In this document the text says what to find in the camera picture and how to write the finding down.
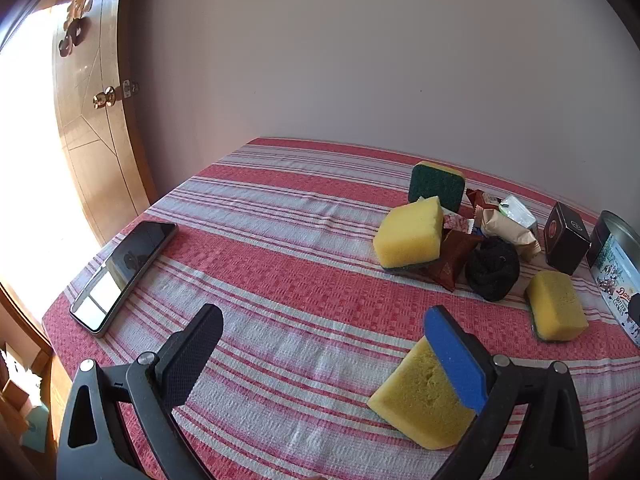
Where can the yellow green scouring sponge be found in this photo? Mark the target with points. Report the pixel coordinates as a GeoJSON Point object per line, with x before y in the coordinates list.
{"type": "Point", "coordinates": [407, 232]}
{"type": "Point", "coordinates": [557, 305]}
{"type": "Point", "coordinates": [415, 400]}
{"type": "Point", "coordinates": [435, 187]}

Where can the black sock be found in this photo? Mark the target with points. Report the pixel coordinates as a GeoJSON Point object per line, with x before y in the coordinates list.
{"type": "Point", "coordinates": [492, 270]}

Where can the black square box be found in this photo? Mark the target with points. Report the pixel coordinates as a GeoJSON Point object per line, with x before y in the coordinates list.
{"type": "Point", "coordinates": [567, 240]}

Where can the round printed cookie tin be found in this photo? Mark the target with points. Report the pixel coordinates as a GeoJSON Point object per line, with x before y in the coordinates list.
{"type": "Point", "coordinates": [617, 270]}

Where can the green white drink carton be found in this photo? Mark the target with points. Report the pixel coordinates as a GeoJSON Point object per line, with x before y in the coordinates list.
{"type": "Point", "coordinates": [520, 212]}

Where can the cardboard box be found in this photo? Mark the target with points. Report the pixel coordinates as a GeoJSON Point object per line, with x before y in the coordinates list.
{"type": "Point", "coordinates": [15, 385]}

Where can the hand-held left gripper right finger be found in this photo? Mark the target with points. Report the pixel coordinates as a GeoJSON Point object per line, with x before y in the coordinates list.
{"type": "Point", "coordinates": [457, 360]}

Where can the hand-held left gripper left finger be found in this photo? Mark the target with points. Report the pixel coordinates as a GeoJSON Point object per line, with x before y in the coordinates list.
{"type": "Point", "coordinates": [192, 355]}

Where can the red striped cloth desktop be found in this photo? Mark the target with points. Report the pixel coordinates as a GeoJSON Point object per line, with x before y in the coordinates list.
{"type": "Point", "coordinates": [300, 260]}

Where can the black smartphone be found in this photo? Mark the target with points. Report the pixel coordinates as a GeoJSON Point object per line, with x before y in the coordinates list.
{"type": "Point", "coordinates": [120, 280]}

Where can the dark red gold snack packet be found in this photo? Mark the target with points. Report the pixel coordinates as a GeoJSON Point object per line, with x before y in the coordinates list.
{"type": "Point", "coordinates": [452, 257]}

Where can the brass door knob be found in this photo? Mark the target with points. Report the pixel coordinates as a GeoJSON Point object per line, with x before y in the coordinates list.
{"type": "Point", "coordinates": [105, 98]}

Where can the beige pink floral snack packet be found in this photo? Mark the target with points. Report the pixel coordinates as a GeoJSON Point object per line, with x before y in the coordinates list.
{"type": "Point", "coordinates": [505, 232]}

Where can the red white-label snack packet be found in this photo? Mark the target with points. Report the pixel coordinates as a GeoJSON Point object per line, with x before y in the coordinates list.
{"type": "Point", "coordinates": [482, 199]}

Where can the wooden door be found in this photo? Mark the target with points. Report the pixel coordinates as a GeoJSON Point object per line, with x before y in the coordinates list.
{"type": "Point", "coordinates": [90, 150]}

